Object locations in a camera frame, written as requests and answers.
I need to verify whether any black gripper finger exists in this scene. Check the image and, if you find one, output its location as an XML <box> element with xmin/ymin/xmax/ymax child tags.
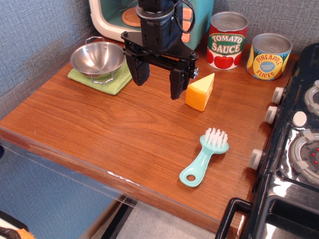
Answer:
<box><xmin>169</xmin><ymin>69</ymin><xmax>189</xmax><ymax>100</ymax></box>
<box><xmin>126</xmin><ymin>55</ymin><xmax>150</xmax><ymax>86</ymax></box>

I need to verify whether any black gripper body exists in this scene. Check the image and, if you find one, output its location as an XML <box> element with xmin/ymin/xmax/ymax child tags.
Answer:
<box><xmin>121</xmin><ymin>6</ymin><xmax>198</xmax><ymax>79</ymax></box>

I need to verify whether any stainless steel colander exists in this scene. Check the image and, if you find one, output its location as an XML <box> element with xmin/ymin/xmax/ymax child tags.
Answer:
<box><xmin>70</xmin><ymin>36</ymin><xmax>125</xmax><ymax>84</ymax></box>

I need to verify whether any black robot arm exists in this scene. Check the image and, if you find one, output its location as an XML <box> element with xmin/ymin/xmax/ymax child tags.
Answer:
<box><xmin>121</xmin><ymin>0</ymin><xmax>198</xmax><ymax>100</ymax></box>

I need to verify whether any green cloth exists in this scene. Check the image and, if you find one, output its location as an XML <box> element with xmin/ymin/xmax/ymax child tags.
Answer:
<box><xmin>67</xmin><ymin>62</ymin><xmax>132</xmax><ymax>95</ymax></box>

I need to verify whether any orange cheese wedge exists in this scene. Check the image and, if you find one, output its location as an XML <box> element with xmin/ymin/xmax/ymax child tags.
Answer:
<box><xmin>185</xmin><ymin>73</ymin><xmax>215</xmax><ymax>112</ymax></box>

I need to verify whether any orange microwave plate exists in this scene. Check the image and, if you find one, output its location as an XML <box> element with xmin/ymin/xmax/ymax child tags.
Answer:
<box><xmin>122</xmin><ymin>7</ymin><xmax>141</xmax><ymax>27</ymax></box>

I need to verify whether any toy microwave oven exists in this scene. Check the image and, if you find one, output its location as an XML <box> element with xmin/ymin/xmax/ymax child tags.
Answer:
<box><xmin>89</xmin><ymin>0</ymin><xmax>214</xmax><ymax>50</ymax></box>

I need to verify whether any tomato sauce can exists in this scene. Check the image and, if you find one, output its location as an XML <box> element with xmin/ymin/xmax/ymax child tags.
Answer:
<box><xmin>206</xmin><ymin>11</ymin><xmax>249</xmax><ymax>70</ymax></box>

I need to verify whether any teal dish brush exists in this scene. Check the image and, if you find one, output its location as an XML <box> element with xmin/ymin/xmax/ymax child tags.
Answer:
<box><xmin>179</xmin><ymin>128</ymin><xmax>229</xmax><ymax>187</ymax></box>

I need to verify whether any pineapple slices can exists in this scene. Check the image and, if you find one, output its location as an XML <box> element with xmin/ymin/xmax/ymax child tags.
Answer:
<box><xmin>246</xmin><ymin>33</ymin><xmax>293</xmax><ymax>81</ymax></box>

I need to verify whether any black toy stove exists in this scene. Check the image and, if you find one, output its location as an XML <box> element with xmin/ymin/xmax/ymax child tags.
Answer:
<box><xmin>216</xmin><ymin>43</ymin><xmax>319</xmax><ymax>239</ymax></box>

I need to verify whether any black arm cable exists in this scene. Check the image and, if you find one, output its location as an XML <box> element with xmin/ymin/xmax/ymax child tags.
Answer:
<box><xmin>173</xmin><ymin>0</ymin><xmax>196</xmax><ymax>35</ymax></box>

